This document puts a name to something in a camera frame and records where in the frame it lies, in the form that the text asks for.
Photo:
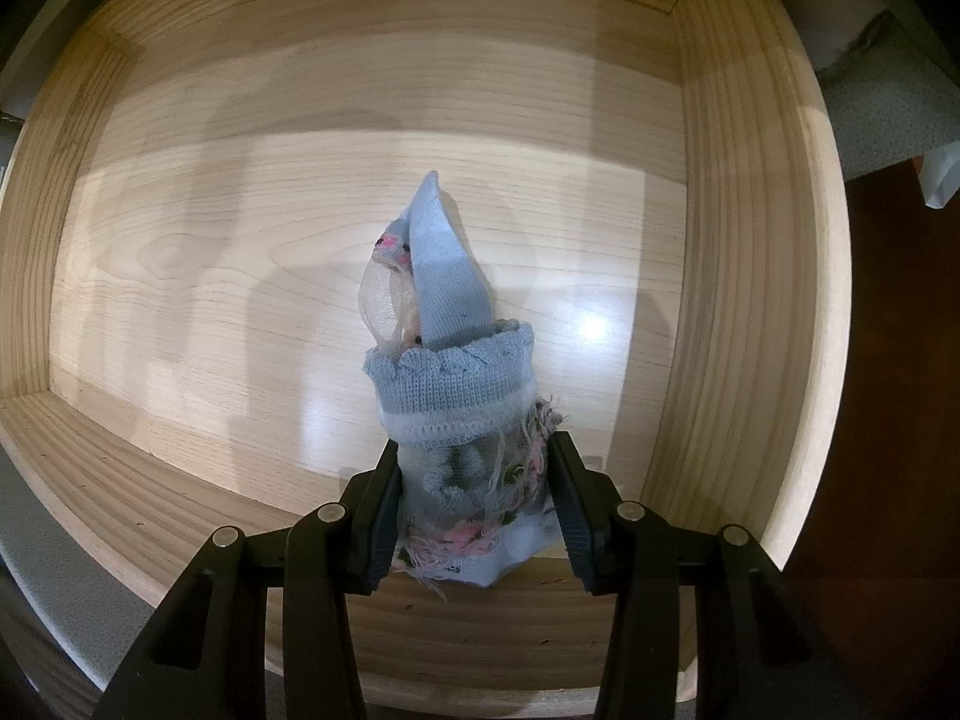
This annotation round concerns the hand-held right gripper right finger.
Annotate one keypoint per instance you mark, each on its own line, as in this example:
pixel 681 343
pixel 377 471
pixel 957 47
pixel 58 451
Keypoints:
pixel 571 517

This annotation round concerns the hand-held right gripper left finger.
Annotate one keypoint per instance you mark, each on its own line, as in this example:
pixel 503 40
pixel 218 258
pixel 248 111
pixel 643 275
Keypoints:
pixel 381 525

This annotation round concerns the light blue floral sock bundle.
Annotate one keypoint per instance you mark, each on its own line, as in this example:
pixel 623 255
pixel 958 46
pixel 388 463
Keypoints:
pixel 450 382

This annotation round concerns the grey-fronted wooden drawer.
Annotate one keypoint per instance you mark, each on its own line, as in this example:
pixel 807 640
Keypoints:
pixel 225 240

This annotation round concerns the grey drawer cabinet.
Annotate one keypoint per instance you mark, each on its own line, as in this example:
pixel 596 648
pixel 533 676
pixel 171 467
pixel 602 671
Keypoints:
pixel 877 127

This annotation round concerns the white patterned cover cloth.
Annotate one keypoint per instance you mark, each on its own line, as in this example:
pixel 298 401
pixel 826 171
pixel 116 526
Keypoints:
pixel 941 180

